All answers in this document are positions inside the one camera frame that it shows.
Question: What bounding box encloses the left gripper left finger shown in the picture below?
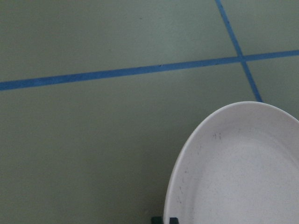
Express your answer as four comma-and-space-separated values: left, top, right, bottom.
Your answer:
150, 217, 162, 224

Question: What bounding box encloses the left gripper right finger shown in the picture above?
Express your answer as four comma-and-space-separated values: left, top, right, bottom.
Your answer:
169, 217, 179, 224

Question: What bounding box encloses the pink plate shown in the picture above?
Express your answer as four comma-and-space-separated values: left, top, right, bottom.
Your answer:
163, 101, 299, 224

